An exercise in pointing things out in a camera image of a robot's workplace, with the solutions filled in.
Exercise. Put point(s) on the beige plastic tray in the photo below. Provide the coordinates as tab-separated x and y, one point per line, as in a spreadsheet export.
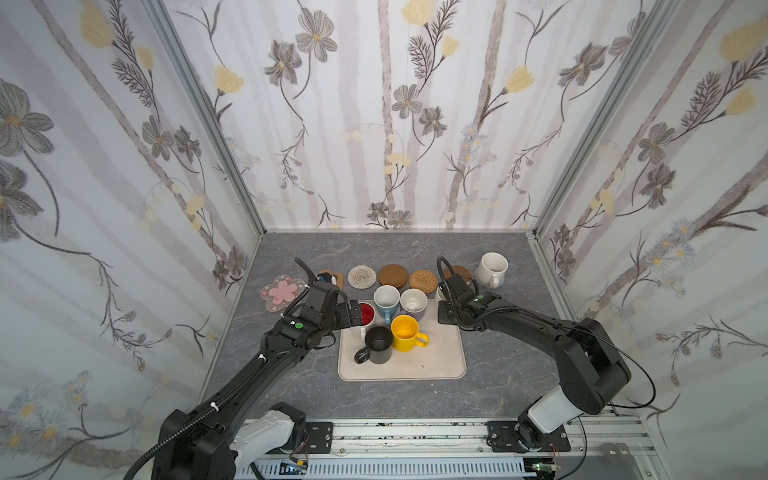
442	359

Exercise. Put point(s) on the woven rattan round coaster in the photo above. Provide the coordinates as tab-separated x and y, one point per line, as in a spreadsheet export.
424	280

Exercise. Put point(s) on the black mug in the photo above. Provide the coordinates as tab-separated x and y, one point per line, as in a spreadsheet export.
378	346

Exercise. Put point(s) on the aluminium corner post right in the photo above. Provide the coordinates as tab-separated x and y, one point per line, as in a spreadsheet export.
648	34

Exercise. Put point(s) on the aluminium corner post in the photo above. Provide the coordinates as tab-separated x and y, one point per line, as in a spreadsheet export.
203	107
648	34

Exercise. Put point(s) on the aluminium mounting rail frame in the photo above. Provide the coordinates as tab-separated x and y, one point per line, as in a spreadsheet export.
602	447

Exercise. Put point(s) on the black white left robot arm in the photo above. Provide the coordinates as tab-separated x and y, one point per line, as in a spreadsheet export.
198	444

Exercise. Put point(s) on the yellow mug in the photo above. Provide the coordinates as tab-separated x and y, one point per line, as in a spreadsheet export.
407	334

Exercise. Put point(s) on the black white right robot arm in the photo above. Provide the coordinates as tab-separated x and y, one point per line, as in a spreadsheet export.
591	371

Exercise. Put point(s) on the white grey small mug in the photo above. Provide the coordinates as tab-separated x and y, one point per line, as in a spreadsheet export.
414	303

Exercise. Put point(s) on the pink flower shaped coaster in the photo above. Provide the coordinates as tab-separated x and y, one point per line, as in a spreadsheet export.
281	292

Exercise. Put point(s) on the white grey round coaster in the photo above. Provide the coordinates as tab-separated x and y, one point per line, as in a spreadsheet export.
362	277

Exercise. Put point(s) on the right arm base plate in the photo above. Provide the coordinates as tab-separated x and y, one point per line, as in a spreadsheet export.
524	437

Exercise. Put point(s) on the red inside white mug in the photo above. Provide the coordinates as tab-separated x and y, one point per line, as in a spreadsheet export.
368	317

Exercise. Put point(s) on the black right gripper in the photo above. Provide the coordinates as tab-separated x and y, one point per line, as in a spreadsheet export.
452	299

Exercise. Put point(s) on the cork paw print coaster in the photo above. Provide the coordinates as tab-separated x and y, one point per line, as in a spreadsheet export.
339	277

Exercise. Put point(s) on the glossy dark brown round coaster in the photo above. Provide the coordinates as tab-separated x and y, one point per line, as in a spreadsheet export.
460	270

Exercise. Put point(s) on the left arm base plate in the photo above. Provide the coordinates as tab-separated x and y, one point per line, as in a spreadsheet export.
312	438

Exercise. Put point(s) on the light blue mug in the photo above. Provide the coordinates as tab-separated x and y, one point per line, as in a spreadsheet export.
387	303

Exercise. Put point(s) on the aluminium corner post left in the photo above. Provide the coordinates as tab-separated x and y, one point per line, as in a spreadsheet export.
203	107

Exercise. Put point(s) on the brown round wooden coaster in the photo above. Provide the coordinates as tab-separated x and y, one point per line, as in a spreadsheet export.
393	275

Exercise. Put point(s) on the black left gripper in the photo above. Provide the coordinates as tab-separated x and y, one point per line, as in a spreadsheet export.
351	313

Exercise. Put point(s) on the grey blue woven coaster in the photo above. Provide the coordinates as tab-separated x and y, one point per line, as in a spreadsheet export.
484	277

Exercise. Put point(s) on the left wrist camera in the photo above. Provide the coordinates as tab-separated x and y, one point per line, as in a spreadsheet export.
327	277

